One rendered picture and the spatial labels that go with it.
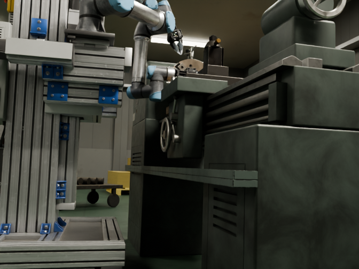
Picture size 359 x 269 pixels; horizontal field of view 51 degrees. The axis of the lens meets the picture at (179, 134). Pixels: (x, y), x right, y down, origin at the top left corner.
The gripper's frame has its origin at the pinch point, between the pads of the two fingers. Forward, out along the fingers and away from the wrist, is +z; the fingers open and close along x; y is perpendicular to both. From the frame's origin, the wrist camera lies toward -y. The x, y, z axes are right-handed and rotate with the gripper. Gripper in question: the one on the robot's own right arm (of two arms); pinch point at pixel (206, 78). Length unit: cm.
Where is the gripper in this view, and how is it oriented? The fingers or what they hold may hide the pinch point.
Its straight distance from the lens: 220.2
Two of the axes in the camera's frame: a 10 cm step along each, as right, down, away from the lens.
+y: 2.6, -0.7, -9.6
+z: 9.6, 0.5, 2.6
